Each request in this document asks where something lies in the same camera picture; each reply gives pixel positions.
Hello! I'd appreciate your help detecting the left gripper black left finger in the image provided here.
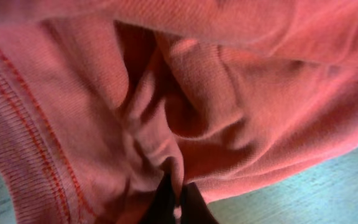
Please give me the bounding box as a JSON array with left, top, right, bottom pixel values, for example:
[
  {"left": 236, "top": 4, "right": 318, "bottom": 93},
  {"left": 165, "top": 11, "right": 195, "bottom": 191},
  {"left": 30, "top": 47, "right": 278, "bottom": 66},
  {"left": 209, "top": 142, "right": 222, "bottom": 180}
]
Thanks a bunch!
[{"left": 139, "top": 174, "right": 176, "bottom": 224}]

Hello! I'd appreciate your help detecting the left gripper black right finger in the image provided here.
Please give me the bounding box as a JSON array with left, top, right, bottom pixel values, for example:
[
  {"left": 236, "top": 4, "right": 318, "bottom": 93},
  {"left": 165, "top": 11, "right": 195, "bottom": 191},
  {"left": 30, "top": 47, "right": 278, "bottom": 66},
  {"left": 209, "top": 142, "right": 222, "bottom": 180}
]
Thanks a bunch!
[{"left": 180, "top": 183, "right": 219, "bottom": 224}]

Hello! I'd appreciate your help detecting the orange t-shirt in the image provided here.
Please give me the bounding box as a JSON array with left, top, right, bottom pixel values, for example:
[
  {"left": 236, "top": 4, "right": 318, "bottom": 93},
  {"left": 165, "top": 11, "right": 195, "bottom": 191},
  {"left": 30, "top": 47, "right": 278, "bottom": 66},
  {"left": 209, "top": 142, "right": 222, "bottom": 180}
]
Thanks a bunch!
[{"left": 0, "top": 0, "right": 358, "bottom": 223}]

